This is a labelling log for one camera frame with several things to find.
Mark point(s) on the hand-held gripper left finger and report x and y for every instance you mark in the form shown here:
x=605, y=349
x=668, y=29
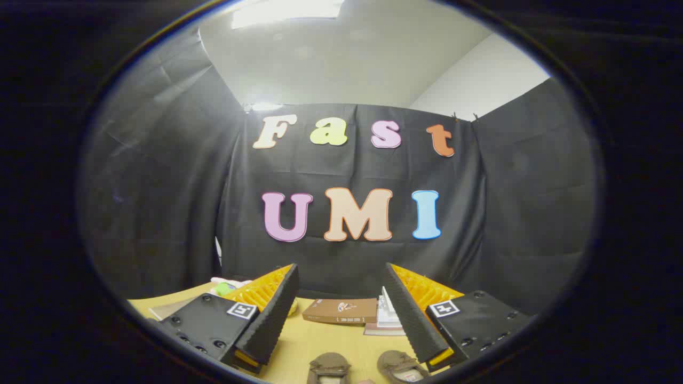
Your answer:
x=277, y=314

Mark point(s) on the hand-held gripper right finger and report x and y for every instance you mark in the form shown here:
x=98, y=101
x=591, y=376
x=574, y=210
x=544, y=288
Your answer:
x=408, y=314

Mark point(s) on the brown fuzzy shoe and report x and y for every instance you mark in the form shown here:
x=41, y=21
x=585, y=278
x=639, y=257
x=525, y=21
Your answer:
x=329, y=367
x=397, y=365

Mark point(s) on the yellow round plush toy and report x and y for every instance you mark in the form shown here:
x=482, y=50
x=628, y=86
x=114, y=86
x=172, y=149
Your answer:
x=293, y=308

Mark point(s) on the thick white book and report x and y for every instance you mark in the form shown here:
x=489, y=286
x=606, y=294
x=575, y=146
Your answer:
x=388, y=319

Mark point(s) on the pinkish brown book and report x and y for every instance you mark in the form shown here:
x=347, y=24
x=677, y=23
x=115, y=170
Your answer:
x=381, y=330

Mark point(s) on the pink and white plush toy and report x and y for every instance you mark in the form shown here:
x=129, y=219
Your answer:
x=227, y=287

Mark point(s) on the black backdrop cloth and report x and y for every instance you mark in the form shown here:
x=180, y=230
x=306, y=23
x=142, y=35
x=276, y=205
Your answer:
x=160, y=213

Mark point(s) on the ceiling light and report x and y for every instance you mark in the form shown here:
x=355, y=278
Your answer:
x=285, y=12

